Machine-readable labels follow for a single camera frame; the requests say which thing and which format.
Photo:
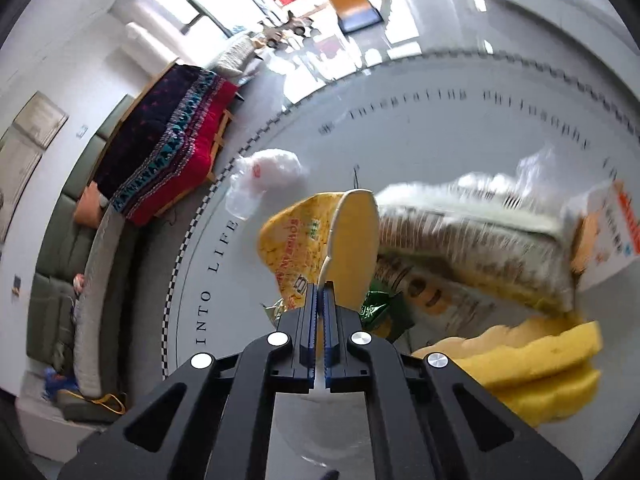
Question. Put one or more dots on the green sofa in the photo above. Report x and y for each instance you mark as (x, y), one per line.
(55, 270)

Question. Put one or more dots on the brown white printed packet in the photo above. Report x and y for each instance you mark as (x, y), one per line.
(430, 295)

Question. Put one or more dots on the window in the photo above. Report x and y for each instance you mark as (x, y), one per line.
(175, 5)

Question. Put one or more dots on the grey throw blanket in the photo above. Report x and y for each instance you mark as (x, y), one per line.
(102, 300)

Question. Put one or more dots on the white knitted cushion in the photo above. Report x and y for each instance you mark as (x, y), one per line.
(232, 55)

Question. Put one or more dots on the orange cushion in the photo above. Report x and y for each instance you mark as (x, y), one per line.
(89, 207)

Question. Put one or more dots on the green snack packet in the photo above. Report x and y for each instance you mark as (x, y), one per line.
(380, 310)

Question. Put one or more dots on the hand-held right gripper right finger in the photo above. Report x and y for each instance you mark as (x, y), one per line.
(329, 322)

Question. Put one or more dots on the round white printed rug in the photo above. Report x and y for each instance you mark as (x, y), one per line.
(450, 135)

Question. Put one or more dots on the yellow paper bowl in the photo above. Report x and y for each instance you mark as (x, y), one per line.
(295, 240)

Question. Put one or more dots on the white standing air conditioner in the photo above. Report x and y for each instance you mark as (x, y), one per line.
(150, 42)

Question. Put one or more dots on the dark red patterned blanket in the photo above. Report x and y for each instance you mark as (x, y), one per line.
(165, 135)

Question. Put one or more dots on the framed wall picture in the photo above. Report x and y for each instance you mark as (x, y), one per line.
(30, 135)

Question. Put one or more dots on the crumpled clear plastic wrap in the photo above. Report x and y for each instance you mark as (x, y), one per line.
(540, 165)

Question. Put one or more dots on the yellow sponge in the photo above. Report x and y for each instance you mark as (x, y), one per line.
(530, 352)
(545, 400)

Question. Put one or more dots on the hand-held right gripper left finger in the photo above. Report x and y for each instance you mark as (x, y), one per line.
(312, 322)

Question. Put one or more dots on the clear plastic bag red print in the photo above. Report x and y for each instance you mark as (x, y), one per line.
(265, 172)

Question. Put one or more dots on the white orange medicine box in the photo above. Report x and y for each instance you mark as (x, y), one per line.
(607, 240)

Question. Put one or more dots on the silver brown snack packet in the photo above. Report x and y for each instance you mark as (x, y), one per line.
(475, 240)

